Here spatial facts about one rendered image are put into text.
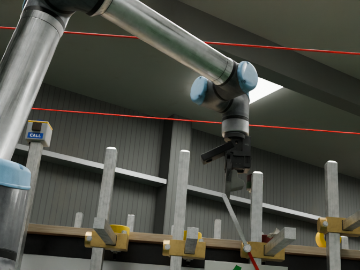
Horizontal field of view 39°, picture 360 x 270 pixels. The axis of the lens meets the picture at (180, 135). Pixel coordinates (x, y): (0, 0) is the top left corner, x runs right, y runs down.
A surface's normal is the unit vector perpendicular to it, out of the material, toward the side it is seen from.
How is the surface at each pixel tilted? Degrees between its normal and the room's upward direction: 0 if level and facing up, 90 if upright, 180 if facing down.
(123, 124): 90
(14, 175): 86
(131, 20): 146
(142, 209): 90
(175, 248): 90
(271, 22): 180
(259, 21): 180
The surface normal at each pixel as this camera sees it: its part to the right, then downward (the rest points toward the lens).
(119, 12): 0.27, 0.51
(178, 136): 0.52, -0.26
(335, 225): 0.01, -0.36
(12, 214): 0.86, -0.11
